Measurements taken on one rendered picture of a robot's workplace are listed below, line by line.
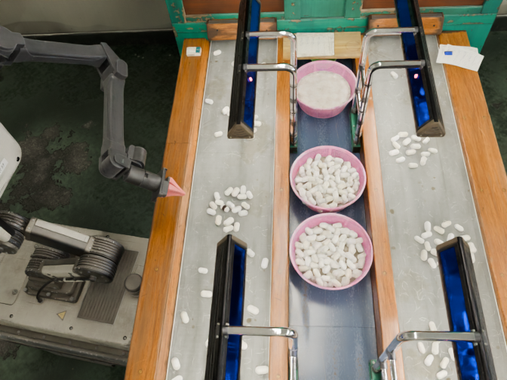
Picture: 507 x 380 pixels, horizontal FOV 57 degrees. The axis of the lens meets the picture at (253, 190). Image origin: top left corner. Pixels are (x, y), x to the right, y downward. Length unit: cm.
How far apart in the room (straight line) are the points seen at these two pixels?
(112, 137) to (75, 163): 142
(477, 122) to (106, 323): 156
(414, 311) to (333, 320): 25
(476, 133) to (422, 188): 31
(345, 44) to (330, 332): 118
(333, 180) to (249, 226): 35
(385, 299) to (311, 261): 26
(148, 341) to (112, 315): 41
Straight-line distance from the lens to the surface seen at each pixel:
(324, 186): 166
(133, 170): 147
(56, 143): 306
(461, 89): 201
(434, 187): 173
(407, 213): 166
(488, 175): 179
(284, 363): 142
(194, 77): 201
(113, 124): 154
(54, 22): 351
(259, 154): 175
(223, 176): 171
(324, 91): 195
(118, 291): 190
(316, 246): 155
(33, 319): 200
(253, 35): 161
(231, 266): 114
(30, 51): 155
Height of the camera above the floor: 216
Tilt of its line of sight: 59 degrees down
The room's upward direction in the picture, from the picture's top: 8 degrees counter-clockwise
